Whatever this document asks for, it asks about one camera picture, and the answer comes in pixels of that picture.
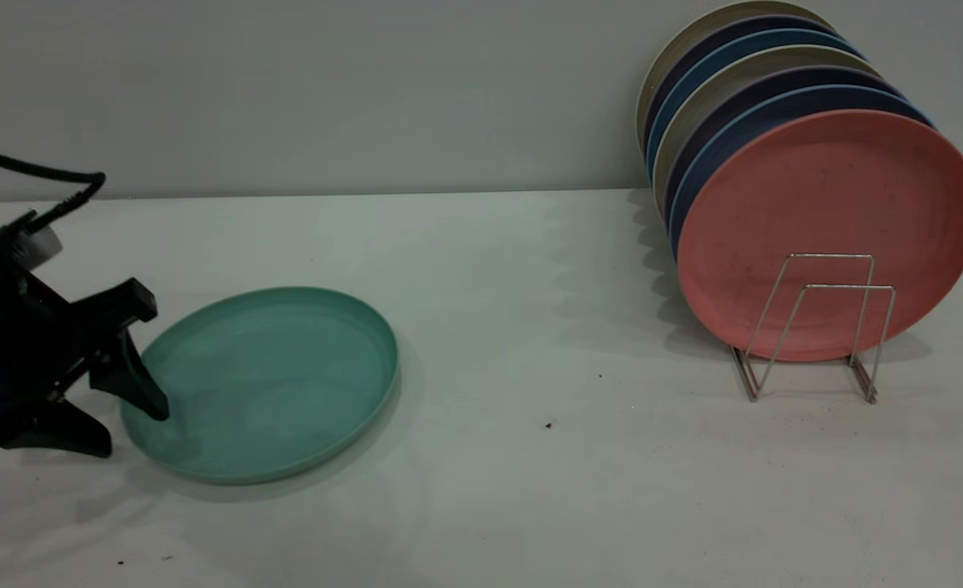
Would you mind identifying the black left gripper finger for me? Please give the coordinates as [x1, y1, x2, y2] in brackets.
[0, 399, 114, 458]
[73, 278, 171, 422]

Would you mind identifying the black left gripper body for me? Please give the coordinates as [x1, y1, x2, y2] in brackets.
[0, 235, 95, 435]

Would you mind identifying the green round plate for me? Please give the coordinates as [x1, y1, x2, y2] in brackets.
[119, 286, 400, 486]

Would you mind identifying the beige plate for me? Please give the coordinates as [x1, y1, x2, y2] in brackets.
[653, 45, 882, 217]
[635, 0, 837, 156]

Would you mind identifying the pink round plate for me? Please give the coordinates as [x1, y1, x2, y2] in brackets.
[677, 109, 963, 363]

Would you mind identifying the dark purple plate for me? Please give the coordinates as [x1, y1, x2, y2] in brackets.
[662, 65, 907, 229]
[643, 15, 837, 156]

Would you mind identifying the teal blue plate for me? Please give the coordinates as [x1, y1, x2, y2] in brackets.
[647, 29, 866, 180]

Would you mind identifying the navy blue plate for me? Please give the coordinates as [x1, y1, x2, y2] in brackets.
[667, 84, 935, 258]

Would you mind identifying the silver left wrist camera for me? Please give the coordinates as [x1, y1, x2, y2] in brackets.
[3, 220, 64, 266]

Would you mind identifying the black braided cable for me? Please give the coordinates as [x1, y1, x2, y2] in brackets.
[0, 140, 107, 234]

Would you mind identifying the metal wire plate rack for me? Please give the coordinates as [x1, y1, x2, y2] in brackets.
[730, 253, 897, 405]

